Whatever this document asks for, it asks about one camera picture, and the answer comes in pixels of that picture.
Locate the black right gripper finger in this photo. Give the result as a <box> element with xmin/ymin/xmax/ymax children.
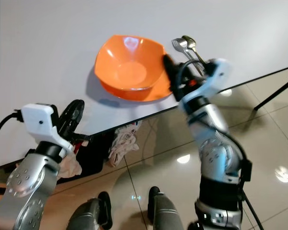
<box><xmin>163</xmin><ymin>54</ymin><xmax>181</xmax><ymax>92</ymax></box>

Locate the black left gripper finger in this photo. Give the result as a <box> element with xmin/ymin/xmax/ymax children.
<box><xmin>62</xmin><ymin>99</ymin><xmax>86</xmax><ymax>126</ymax></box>

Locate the orange plastic bowl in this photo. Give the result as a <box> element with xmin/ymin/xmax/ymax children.
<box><xmin>94</xmin><ymin>34</ymin><xmax>175</xmax><ymax>103</ymax></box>

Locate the silver metal fork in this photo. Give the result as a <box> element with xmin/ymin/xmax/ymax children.
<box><xmin>172</xmin><ymin>38</ymin><xmax>195</xmax><ymax>64</ymax></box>

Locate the crumpled white pink cloth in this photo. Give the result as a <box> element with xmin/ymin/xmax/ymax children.
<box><xmin>109</xmin><ymin>120</ymin><xmax>143</xmax><ymax>168</ymax></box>

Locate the grey left robot leg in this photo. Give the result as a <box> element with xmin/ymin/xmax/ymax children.
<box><xmin>66</xmin><ymin>191</ymin><xmax>114</xmax><ymax>230</ymax></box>

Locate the grey robot leg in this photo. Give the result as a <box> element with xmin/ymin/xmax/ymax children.
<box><xmin>66</xmin><ymin>191</ymin><xmax>114</xmax><ymax>230</ymax></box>
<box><xmin>147</xmin><ymin>186</ymin><xmax>189</xmax><ymax>230</ymax></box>

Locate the black metal table leg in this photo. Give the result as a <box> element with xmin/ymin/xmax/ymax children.
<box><xmin>253</xmin><ymin>73</ymin><xmax>288</xmax><ymax>113</ymax></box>

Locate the grey right robot leg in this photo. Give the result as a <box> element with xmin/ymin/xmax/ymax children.
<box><xmin>147</xmin><ymin>186</ymin><xmax>189</xmax><ymax>230</ymax></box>

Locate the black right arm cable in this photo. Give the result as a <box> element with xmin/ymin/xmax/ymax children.
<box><xmin>175</xmin><ymin>58</ymin><xmax>212</xmax><ymax>96</ymax></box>

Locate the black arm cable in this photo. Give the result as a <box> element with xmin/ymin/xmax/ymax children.
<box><xmin>175</xmin><ymin>58</ymin><xmax>212</xmax><ymax>96</ymax></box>
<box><xmin>0</xmin><ymin>110</ymin><xmax>24</xmax><ymax>159</ymax></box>

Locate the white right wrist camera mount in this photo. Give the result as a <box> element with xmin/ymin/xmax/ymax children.
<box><xmin>182</xmin><ymin>58</ymin><xmax>234</xmax><ymax>104</ymax></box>

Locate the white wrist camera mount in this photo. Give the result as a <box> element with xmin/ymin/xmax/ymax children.
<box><xmin>182</xmin><ymin>58</ymin><xmax>234</xmax><ymax>104</ymax></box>
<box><xmin>20</xmin><ymin>103</ymin><xmax>74</xmax><ymax>157</ymax></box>

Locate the gold handled metal spoon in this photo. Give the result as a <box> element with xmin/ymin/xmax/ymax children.
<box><xmin>181</xmin><ymin>35</ymin><xmax>208</xmax><ymax>73</ymax></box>

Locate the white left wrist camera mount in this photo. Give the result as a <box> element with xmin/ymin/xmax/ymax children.
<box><xmin>20</xmin><ymin>103</ymin><xmax>74</xmax><ymax>157</ymax></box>

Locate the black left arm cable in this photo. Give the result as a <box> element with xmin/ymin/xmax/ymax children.
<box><xmin>0</xmin><ymin>110</ymin><xmax>24</xmax><ymax>159</ymax></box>

